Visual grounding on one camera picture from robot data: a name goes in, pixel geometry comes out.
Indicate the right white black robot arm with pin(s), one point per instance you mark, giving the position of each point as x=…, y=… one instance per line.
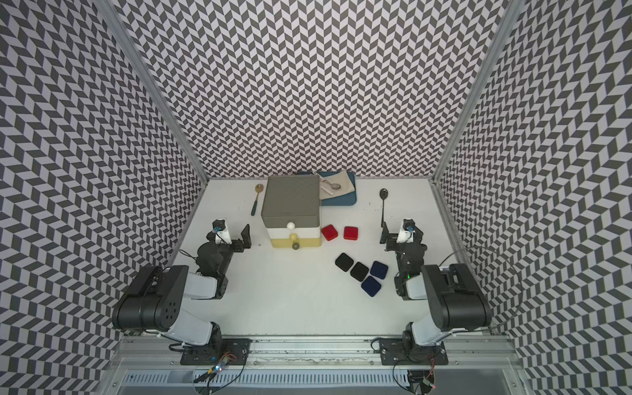
x=455, y=300

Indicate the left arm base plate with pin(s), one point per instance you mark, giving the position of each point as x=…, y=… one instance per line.
x=210, y=355

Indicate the blue brooch box lower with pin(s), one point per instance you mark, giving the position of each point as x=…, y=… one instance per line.
x=371, y=286

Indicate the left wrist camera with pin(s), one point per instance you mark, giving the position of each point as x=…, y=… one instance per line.
x=220, y=233

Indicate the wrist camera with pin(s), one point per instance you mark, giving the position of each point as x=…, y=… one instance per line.
x=220, y=233
x=406, y=232

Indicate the black brooch box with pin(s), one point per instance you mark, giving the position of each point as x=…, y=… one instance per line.
x=344, y=262
x=359, y=271

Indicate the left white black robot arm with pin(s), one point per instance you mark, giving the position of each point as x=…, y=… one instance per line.
x=153, y=302

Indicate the blue brooch box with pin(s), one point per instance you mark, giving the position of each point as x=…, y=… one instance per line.
x=371, y=286
x=379, y=270

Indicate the gold spoon green handle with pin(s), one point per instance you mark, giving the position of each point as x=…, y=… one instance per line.
x=259, y=188

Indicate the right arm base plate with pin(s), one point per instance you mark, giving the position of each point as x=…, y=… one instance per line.
x=396, y=351

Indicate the teal blue tray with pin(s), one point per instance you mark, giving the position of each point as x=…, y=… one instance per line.
x=345, y=201

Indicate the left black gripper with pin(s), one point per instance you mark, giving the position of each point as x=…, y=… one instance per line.
x=239, y=247

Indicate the silver spoon on cloth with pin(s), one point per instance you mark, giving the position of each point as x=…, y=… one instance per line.
x=330, y=185

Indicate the aluminium front rail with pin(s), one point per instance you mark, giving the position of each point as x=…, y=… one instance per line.
x=363, y=352

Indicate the black spoon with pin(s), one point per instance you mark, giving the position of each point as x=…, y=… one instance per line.
x=383, y=197

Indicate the grey three-drawer storage box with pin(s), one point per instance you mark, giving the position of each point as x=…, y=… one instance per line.
x=291, y=211

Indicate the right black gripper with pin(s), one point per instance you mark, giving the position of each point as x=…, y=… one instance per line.
x=391, y=239

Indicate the beige folded cloth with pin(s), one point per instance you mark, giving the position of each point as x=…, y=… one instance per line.
x=344, y=178

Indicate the blue brooch box upper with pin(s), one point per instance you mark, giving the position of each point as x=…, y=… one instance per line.
x=379, y=270

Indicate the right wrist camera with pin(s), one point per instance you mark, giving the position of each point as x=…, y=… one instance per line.
x=406, y=232

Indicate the red brooch box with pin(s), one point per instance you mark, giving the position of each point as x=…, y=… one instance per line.
x=329, y=232
x=351, y=233

